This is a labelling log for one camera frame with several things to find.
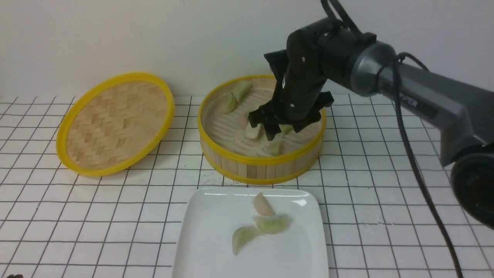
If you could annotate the white dumpling centre of steamer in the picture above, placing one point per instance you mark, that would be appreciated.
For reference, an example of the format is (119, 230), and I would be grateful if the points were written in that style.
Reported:
(253, 133)

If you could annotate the white square plate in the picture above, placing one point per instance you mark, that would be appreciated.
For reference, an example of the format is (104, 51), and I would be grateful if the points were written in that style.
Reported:
(204, 248)

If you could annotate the yellow rimmed bamboo steamer lid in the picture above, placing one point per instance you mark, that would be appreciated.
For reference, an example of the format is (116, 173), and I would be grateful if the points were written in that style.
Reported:
(115, 124)

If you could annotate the checkered white tablecloth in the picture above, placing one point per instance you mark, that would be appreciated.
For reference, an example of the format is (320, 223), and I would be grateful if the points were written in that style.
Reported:
(55, 223)

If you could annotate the yellow rimmed bamboo steamer basket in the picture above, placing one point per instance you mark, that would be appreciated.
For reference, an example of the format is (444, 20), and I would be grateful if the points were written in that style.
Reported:
(228, 151)

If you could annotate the pink dumpling in steamer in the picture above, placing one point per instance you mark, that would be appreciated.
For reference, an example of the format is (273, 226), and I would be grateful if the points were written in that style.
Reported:
(243, 121)

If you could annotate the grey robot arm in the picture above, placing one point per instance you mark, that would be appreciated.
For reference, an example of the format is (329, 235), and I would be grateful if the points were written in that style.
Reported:
(328, 50)

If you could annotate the pale green dumpling on plate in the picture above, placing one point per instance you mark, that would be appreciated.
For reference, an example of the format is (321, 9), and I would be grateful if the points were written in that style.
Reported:
(242, 236)

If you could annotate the pink dumpling on plate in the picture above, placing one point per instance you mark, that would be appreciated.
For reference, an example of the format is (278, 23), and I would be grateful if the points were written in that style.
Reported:
(262, 206)

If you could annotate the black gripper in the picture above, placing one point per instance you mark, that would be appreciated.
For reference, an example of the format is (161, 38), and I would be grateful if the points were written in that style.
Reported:
(298, 97)

